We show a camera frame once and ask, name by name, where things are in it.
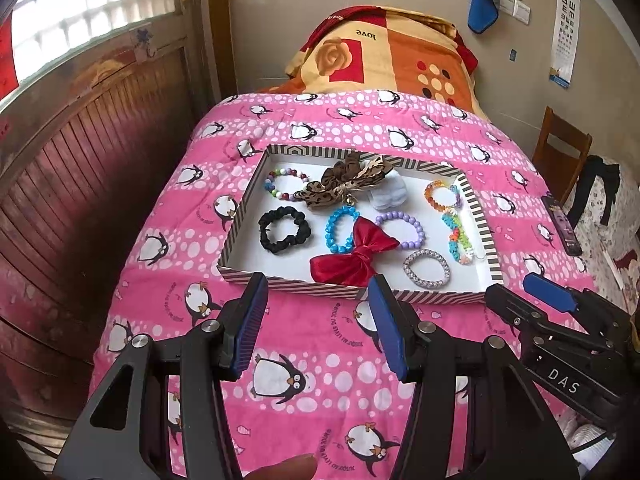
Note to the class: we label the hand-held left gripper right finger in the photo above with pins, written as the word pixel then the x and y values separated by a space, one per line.
pixel 385 325

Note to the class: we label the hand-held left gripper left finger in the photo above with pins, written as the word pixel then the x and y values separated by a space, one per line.
pixel 252 320

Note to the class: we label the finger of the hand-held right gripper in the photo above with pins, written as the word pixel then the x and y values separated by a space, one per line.
pixel 547 290
pixel 515 312

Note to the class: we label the striped cardboard box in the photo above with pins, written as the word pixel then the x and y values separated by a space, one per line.
pixel 250 255

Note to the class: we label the red satin bow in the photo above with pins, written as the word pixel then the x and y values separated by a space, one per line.
pixel 360 255

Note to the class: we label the black scrunchie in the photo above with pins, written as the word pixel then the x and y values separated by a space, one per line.
pixel 272 240

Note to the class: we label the leopard print bow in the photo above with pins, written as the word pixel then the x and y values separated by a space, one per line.
pixel 320 195

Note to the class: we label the brown scrunchie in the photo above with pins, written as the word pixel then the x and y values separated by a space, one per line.
pixel 345 165

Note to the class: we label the person's left hand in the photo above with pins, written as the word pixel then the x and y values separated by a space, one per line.
pixel 282 469

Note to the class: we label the pink penguin blanket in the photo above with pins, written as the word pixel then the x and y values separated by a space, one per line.
pixel 325 350

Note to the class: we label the black remote control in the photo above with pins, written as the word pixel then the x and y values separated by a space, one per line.
pixel 562 225

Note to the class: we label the floral sofa cover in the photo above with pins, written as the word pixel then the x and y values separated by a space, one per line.
pixel 615 255

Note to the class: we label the black garment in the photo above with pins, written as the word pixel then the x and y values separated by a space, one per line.
pixel 597 180

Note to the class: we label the pale blue fluffy scrunchie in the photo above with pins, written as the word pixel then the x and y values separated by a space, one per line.
pixel 390 195

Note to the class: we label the wooden chair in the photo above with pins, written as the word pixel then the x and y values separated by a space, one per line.
pixel 565 140

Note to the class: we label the eye chart poster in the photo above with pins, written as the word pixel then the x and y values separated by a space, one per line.
pixel 567 25

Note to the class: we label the orange patterned quilt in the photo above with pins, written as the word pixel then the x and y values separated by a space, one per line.
pixel 400 50

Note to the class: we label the window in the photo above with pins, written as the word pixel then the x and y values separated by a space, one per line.
pixel 90 5

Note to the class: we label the red window decoration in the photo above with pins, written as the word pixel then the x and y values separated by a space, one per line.
pixel 6 60

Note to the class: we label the white wall switches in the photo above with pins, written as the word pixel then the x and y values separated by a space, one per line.
pixel 515 6

